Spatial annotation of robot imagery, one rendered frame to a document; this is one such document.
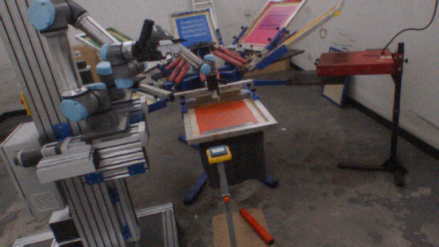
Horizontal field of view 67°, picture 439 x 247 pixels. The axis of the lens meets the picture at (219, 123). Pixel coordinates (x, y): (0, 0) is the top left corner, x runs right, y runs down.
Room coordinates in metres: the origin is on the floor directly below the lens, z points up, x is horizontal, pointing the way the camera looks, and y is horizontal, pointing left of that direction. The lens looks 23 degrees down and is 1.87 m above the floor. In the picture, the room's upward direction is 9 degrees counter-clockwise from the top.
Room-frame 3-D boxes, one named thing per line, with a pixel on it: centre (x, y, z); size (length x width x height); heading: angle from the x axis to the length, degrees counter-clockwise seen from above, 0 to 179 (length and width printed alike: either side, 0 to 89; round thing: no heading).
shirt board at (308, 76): (3.05, -0.55, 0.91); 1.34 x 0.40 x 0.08; 65
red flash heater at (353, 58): (2.74, -1.23, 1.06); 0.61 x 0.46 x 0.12; 65
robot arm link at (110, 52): (1.43, 0.39, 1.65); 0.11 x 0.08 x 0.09; 72
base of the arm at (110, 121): (1.63, 0.60, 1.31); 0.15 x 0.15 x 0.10
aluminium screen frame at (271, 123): (2.29, -0.04, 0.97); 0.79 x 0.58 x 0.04; 5
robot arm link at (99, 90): (1.63, 0.60, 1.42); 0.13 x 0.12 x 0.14; 162
